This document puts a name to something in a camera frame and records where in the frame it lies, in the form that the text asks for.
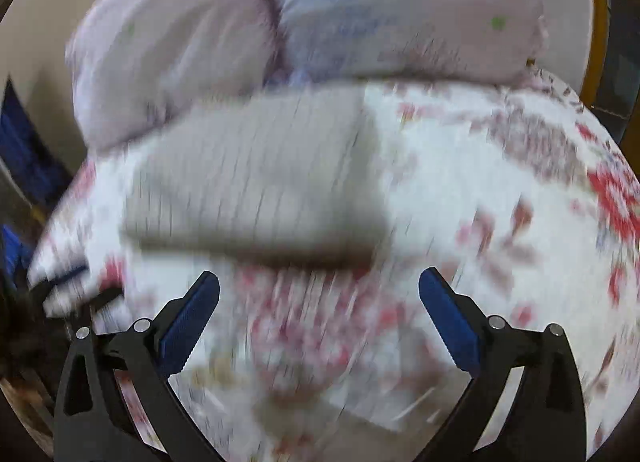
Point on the beige knitted small garment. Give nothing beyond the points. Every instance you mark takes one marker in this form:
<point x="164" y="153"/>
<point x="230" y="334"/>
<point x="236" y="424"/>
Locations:
<point x="282" y="177"/>

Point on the yellow wooden bed frame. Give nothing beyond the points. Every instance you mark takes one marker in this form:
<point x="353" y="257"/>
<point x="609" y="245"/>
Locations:
<point x="600" y="19"/>

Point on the white blue patterned pillow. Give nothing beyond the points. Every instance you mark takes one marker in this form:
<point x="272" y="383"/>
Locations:
<point x="489" y="41"/>

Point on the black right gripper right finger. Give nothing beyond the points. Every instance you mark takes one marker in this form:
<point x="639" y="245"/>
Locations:
<point x="547" y="419"/>

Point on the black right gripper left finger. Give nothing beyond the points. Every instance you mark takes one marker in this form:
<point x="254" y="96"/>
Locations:
<point x="91" y="419"/>

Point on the floral patterned bed sheet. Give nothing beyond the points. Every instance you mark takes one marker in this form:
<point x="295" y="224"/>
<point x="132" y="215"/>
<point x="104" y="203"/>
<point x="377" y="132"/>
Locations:
<point x="519" y="197"/>

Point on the white pillow on left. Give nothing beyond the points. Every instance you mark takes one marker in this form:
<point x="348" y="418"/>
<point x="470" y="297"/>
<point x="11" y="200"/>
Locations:
<point x="136" y="64"/>

